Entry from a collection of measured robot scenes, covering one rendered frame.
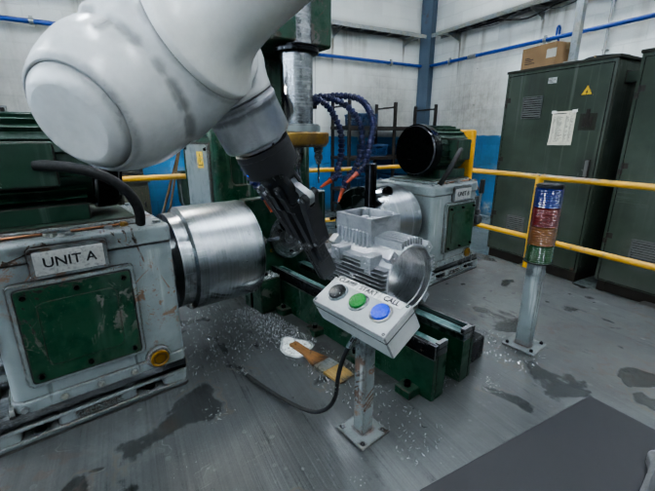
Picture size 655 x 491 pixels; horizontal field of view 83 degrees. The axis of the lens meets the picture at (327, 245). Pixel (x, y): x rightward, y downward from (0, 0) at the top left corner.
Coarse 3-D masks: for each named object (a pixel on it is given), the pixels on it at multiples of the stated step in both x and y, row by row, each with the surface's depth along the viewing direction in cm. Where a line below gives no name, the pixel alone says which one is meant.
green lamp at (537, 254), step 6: (528, 246) 89; (534, 246) 87; (540, 246) 87; (552, 246) 87; (528, 252) 89; (534, 252) 88; (540, 252) 87; (546, 252) 87; (552, 252) 87; (528, 258) 89; (534, 258) 88; (540, 258) 87; (546, 258) 87; (552, 258) 88
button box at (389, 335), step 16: (352, 288) 63; (368, 288) 61; (320, 304) 63; (336, 304) 61; (368, 304) 58; (400, 304) 56; (336, 320) 62; (352, 320) 57; (368, 320) 56; (384, 320) 54; (400, 320) 54; (416, 320) 56; (368, 336) 56; (384, 336) 52; (400, 336) 54; (384, 352) 55
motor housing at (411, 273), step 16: (384, 240) 82; (400, 240) 81; (416, 240) 82; (352, 256) 84; (400, 256) 94; (416, 256) 90; (432, 256) 87; (336, 272) 90; (352, 272) 84; (384, 272) 77; (400, 272) 95; (416, 272) 91; (432, 272) 90; (384, 288) 79; (400, 288) 93; (416, 288) 90; (416, 304) 87
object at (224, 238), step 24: (168, 216) 83; (192, 216) 83; (216, 216) 86; (240, 216) 88; (192, 240) 80; (216, 240) 82; (240, 240) 86; (264, 240) 95; (192, 264) 80; (216, 264) 82; (240, 264) 86; (264, 264) 90; (192, 288) 82; (216, 288) 84; (240, 288) 90
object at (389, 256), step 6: (336, 234) 91; (330, 240) 91; (336, 240) 91; (426, 246) 85; (432, 246) 86; (384, 252) 79; (390, 252) 78; (384, 258) 78; (390, 258) 77; (396, 258) 78; (426, 294) 89; (420, 300) 89
